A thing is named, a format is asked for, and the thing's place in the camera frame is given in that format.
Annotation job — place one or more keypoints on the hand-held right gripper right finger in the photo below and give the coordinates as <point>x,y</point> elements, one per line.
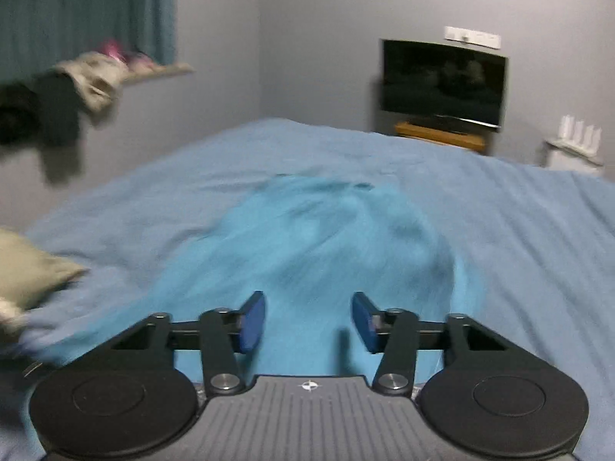
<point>365,321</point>

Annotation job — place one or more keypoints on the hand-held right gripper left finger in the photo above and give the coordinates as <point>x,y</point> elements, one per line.
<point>252,321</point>

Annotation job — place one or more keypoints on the teal hooded jacket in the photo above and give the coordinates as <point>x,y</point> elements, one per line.
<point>312,249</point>

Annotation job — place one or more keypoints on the pink clothes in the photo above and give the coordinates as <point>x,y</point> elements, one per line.
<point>127,55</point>

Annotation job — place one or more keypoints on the blue bed blanket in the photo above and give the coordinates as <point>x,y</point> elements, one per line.
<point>528,249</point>

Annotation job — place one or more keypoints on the wooden television stand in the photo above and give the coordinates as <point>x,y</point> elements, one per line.
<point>461,140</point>

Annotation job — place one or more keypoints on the beige pillow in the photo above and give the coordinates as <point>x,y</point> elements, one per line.
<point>29,269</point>

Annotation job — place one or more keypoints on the white cloth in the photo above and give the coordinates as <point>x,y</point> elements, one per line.
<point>9,316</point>

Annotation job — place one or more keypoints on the black flat television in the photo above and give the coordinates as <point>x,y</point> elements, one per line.
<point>442,81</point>

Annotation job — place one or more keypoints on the wooden window shelf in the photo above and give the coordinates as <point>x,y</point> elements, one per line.
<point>163,71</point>

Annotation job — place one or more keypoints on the dark cloth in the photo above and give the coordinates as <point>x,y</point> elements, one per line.
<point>57,120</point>

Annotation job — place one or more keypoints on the beige grey cloth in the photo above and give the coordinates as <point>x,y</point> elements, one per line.
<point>96,81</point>

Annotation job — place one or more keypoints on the teal curtain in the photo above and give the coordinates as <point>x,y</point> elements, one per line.
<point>72,9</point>

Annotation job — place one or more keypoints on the white wall power strip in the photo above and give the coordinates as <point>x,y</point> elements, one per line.
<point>473,37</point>

